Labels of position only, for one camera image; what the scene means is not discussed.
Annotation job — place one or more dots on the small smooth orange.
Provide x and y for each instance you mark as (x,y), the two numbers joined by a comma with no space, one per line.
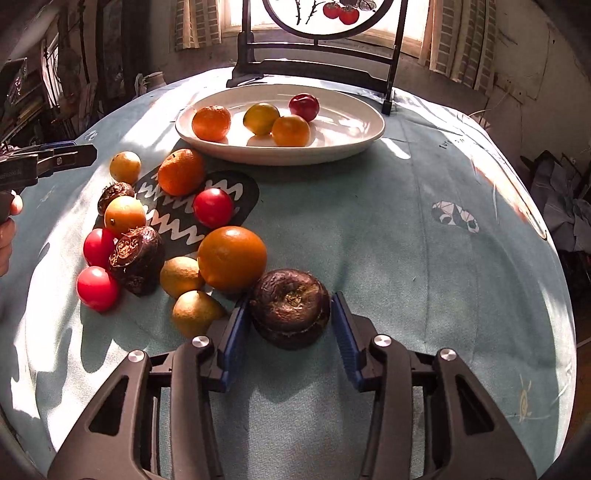
(291,131)

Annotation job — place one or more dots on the medium dark water chestnut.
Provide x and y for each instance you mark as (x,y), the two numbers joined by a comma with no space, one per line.
(136,260)

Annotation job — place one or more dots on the dark wooden round-panel table screen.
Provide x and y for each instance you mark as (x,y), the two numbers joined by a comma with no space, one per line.
(318,60)

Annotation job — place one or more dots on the small orange-yellow fruit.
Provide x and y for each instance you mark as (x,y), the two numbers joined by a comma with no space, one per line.
(124,215)

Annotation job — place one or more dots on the pale ceramic jar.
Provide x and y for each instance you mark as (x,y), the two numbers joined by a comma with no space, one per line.
(152,81)

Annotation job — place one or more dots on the small yellow round fruit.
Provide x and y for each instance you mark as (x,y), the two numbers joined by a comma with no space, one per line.
(125,167)

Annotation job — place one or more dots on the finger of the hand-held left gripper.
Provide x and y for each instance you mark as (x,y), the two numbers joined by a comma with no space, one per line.
(76,157)
(55,146)

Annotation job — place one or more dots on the medium orange tangerine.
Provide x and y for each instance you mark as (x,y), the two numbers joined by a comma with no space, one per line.
(181,171)

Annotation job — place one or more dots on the white oval plate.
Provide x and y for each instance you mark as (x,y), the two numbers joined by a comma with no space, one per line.
(341,131)

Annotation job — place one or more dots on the dark cloth pile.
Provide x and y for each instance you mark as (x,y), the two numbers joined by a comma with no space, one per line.
(563,203)

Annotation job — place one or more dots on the red round fruit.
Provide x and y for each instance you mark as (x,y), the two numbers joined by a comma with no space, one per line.
(98,248)
(97,288)
(213,207)

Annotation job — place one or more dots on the cluttered dark shelf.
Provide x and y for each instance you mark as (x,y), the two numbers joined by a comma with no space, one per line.
(27,97)

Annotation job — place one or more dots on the large dark brown water chestnut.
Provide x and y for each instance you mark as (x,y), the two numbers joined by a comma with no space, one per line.
(291,308)

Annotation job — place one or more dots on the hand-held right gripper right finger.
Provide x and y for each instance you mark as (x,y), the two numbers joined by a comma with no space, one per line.
(347,344)

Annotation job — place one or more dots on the checked curtain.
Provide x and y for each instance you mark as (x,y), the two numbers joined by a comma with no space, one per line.
(461,37)
(198,23)

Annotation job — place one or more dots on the large orange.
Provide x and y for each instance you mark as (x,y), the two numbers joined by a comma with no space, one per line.
(232,259)

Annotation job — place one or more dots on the person's left hand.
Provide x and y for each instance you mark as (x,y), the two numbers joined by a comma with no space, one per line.
(5,244)

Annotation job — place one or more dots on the dark red plum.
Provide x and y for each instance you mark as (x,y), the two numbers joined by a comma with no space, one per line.
(304,106)

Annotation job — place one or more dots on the small dark water chestnut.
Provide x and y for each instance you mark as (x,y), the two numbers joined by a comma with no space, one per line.
(113,194)

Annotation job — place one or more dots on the teal patterned tablecloth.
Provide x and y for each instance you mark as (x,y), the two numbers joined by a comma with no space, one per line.
(369,221)

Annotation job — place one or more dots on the yellow-green lemon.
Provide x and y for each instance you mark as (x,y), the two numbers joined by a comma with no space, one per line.
(197,314)
(180,276)

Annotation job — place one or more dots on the yellow-green round fruit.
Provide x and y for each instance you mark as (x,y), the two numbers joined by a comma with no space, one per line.
(260,117)

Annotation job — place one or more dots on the rough-skinned tangerine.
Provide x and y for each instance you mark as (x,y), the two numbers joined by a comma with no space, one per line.
(211,122)

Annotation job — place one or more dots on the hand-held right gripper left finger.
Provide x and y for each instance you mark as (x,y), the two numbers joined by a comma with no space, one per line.
(234,344)

